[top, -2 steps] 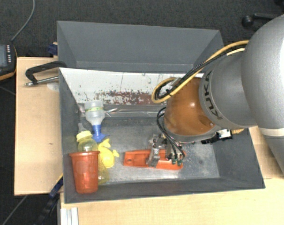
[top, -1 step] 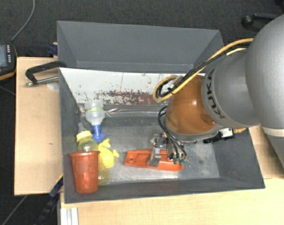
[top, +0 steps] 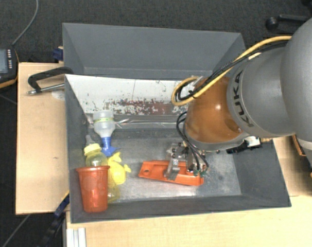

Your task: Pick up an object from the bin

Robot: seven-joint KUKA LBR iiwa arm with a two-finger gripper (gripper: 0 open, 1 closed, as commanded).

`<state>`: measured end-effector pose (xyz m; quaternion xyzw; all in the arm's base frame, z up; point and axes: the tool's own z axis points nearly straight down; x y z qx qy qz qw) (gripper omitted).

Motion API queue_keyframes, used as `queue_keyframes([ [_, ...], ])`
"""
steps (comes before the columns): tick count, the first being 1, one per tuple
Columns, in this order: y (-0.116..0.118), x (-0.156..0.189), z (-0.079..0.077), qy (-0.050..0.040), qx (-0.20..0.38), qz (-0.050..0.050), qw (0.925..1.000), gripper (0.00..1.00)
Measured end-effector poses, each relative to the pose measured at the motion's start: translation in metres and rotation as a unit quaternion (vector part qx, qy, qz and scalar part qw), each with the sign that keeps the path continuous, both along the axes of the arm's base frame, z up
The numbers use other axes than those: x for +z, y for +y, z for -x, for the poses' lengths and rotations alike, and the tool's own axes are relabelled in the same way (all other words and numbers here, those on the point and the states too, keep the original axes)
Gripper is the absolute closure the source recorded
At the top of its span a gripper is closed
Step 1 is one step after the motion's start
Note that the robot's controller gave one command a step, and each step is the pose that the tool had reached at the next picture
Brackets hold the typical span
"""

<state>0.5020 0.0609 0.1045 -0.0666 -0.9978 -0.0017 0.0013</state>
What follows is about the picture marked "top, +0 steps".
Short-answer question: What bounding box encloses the grey metal bin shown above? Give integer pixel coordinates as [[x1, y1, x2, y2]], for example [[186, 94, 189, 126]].
[[61, 22, 292, 224]]

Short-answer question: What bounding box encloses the yellow mesh bag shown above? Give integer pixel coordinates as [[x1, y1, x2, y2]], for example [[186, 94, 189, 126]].
[[107, 151, 132, 204]]

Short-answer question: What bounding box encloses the orange flat block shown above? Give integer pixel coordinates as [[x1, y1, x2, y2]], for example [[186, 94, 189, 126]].
[[137, 160, 205, 187]]

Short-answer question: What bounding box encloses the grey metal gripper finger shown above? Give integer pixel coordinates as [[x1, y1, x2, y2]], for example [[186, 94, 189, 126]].
[[164, 158, 182, 181]]

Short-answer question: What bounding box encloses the black cylinder on white bracket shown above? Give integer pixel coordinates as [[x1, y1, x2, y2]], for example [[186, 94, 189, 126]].
[[226, 135, 263, 154]]

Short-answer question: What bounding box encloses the yellow baby bottle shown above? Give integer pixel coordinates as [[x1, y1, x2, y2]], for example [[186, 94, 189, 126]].
[[83, 134, 109, 168]]

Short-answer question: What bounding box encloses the pale brown flat board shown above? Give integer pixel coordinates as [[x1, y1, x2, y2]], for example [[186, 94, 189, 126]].
[[15, 62, 71, 215]]

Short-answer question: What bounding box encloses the orange plastic cup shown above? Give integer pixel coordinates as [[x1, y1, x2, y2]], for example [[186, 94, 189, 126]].
[[75, 165, 111, 214]]

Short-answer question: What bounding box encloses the clear bottle with blue cap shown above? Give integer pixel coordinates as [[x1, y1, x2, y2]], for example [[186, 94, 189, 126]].
[[92, 110, 121, 157]]

